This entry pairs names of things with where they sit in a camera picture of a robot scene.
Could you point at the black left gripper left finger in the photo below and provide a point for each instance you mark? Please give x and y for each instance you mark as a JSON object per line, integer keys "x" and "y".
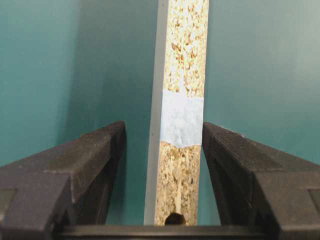
{"x": 69, "y": 184}

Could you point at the white particle board plank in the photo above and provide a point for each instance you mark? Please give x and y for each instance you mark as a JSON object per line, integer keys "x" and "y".
{"x": 177, "y": 109}

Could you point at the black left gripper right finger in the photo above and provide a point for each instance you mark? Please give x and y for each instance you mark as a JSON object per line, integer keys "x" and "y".
{"x": 260, "y": 186}

